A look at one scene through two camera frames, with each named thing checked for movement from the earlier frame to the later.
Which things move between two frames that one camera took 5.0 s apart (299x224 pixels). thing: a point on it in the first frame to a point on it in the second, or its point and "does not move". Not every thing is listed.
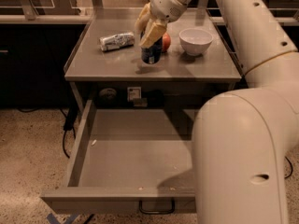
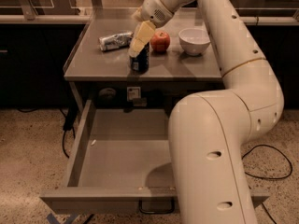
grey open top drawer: (130, 159) does not move
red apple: (165, 42) does not move
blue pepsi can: (151, 55) to (141, 63)
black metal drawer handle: (156, 212) does not move
